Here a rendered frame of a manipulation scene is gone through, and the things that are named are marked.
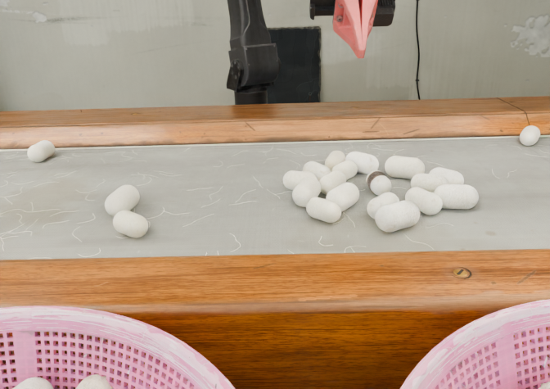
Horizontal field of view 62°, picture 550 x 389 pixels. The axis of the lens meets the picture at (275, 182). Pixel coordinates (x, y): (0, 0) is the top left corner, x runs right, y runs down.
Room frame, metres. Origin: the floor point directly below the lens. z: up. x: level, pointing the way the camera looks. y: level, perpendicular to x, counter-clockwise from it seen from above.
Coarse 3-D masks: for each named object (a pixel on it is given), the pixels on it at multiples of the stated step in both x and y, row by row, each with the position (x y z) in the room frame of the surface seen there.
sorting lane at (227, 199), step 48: (240, 144) 0.55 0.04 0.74; (288, 144) 0.54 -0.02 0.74; (336, 144) 0.54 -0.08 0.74; (384, 144) 0.53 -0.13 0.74; (432, 144) 0.52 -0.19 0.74; (480, 144) 0.52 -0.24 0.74; (0, 192) 0.42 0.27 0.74; (48, 192) 0.42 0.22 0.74; (96, 192) 0.41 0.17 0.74; (144, 192) 0.41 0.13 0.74; (192, 192) 0.40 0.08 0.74; (240, 192) 0.40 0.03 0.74; (288, 192) 0.40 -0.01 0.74; (480, 192) 0.38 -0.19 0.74; (528, 192) 0.38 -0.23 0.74; (0, 240) 0.32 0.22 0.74; (48, 240) 0.32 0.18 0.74; (96, 240) 0.32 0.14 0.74; (144, 240) 0.31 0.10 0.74; (192, 240) 0.31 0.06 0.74; (240, 240) 0.31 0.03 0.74; (288, 240) 0.31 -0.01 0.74; (336, 240) 0.30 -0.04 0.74; (384, 240) 0.30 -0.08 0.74; (432, 240) 0.30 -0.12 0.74; (480, 240) 0.30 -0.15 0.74; (528, 240) 0.29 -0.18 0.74
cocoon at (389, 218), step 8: (384, 208) 0.31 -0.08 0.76; (392, 208) 0.31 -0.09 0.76; (400, 208) 0.31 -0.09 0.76; (408, 208) 0.32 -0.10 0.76; (416, 208) 0.32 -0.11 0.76; (376, 216) 0.31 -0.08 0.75; (384, 216) 0.31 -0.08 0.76; (392, 216) 0.31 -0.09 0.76; (400, 216) 0.31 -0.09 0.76; (408, 216) 0.31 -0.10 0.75; (416, 216) 0.31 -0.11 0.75; (376, 224) 0.31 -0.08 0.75; (384, 224) 0.31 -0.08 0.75; (392, 224) 0.31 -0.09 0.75; (400, 224) 0.31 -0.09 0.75; (408, 224) 0.31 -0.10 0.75
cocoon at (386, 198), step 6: (390, 192) 0.35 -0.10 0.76; (378, 198) 0.34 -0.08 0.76; (384, 198) 0.34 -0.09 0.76; (390, 198) 0.34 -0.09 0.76; (396, 198) 0.34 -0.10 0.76; (372, 204) 0.33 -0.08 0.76; (378, 204) 0.33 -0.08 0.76; (384, 204) 0.33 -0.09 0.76; (372, 210) 0.33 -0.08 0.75; (372, 216) 0.33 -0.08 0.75
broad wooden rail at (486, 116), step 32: (544, 96) 0.65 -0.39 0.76; (0, 128) 0.58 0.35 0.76; (32, 128) 0.58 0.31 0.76; (64, 128) 0.58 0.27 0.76; (96, 128) 0.58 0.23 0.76; (128, 128) 0.57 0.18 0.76; (160, 128) 0.57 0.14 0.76; (192, 128) 0.57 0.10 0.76; (224, 128) 0.57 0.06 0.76; (256, 128) 0.57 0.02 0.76; (288, 128) 0.56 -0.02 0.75; (320, 128) 0.56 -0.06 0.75; (352, 128) 0.56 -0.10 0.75; (384, 128) 0.56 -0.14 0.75; (416, 128) 0.56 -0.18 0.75; (448, 128) 0.55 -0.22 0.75; (480, 128) 0.55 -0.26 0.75; (512, 128) 0.55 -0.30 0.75; (544, 128) 0.55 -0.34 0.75
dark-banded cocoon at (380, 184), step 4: (380, 176) 0.38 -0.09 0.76; (384, 176) 0.38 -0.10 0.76; (372, 180) 0.38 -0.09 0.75; (376, 180) 0.38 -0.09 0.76; (380, 180) 0.38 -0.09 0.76; (384, 180) 0.38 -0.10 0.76; (388, 180) 0.38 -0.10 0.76; (372, 184) 0.38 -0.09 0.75; (376, 184) 0.38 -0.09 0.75; (380, 184) 0.38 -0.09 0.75; (384, 184) 0.37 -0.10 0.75; (388, 184) 0.38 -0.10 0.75; (372, 188) 0.38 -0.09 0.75; (376, 188) 0.38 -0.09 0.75; (380, 188) 0.37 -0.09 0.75; (384, 188) 0.37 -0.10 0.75; (388, 188) 0.37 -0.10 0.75; (376, 192) 0.38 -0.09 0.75; (380, 192) 0.37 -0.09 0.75; (384, 192) 0.37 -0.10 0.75
